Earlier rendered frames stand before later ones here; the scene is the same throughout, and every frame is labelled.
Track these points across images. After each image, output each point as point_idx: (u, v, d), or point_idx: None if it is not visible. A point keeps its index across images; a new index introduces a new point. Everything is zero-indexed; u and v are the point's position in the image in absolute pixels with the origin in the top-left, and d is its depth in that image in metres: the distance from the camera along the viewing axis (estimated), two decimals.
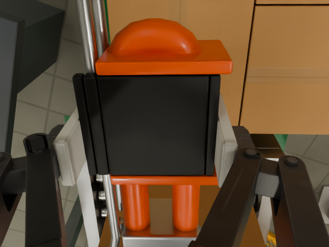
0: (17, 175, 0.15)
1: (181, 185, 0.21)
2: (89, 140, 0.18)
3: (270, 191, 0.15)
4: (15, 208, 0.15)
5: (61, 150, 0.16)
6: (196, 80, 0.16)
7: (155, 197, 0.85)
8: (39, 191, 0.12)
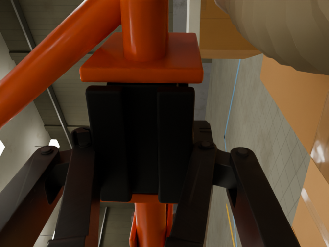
0: (64, 167, 0.15)
1: None
2: None
3: (223, 182, 0.15)
4: (58, 201, 0.15)
5: None
6: None
7: None
8: (77, 185, 0.13)
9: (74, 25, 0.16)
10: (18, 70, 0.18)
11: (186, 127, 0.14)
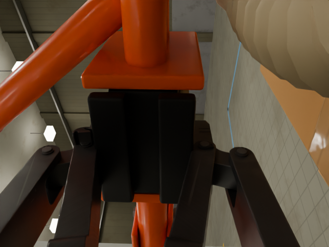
0: (65, 167, 0.15)
1: None
2: None
3: (222, 182, 0.15)
4: (58, 201, 0.15)
5: None
6: None
7: None
8: (78, 185, 0.13)
9: (75, 29, 0.16)
10: (20, 73, 0.18)
11: (187, 133, 0.14)
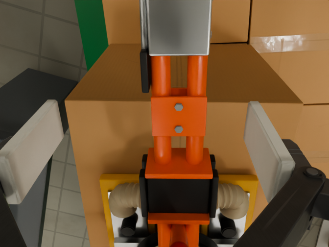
0: None
1: None
2: None
3: None
4: None
5: (1, 166, 0.14)
6: None
7: None
8: None
9: None
10: None
11: None
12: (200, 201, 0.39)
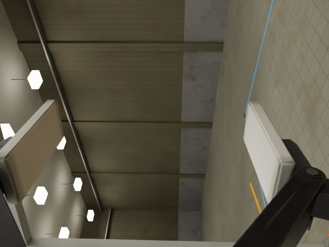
0: None
1: None
2: None
3: None
4: None
5: (1, 166, 0.14)
6: None
7: None
8: None
9: None
10: None
11: None
12: None
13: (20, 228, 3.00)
